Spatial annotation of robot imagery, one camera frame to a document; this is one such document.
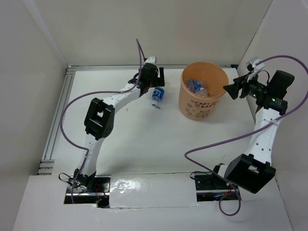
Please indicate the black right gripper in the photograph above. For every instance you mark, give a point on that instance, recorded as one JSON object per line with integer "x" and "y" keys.
{"x": 233, "y": 89}

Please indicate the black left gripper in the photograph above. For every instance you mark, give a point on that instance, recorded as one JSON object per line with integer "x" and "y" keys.
{"x": 159, "y": 81}

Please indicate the blue label bottle white neck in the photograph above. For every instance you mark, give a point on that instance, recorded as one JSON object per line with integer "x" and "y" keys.
{"x": 157, "y": 96}

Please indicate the blue label bottle blue cap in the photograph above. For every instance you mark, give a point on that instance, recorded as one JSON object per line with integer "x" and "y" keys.
{"x": 196, "y": 87}

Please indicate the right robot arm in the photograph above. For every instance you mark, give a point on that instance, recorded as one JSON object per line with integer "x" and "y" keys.
{"x": 252, "y": 170}

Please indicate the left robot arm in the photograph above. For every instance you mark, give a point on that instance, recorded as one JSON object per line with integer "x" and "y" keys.
{"x": 99, "y": 120}

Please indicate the orange plastic bin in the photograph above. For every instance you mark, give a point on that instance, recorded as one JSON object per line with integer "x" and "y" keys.
{"x": 197, "y": 107}

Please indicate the white taped cover sheet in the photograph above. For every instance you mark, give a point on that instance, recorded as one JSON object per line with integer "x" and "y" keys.
{"x": 167, "y": 190}

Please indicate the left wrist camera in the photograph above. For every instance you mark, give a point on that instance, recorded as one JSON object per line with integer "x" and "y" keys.
{"x": 151, "y": 60}

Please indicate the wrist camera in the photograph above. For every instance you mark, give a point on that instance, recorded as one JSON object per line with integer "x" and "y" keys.
{"x": 254, "y": 66}
{"x": 151, "y": 60}

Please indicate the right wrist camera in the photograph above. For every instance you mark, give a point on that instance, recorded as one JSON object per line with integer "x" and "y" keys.
{"x": 254, "y": 66}

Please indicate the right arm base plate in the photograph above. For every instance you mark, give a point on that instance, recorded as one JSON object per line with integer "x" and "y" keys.
{"x": 210, "y": 188}

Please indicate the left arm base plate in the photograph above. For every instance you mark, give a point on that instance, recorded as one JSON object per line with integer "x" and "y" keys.
{"x": 98, "y": 194}

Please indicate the aluminium table edge rail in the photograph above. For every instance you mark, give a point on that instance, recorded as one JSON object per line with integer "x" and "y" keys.
{"x": 144, "y": 139}

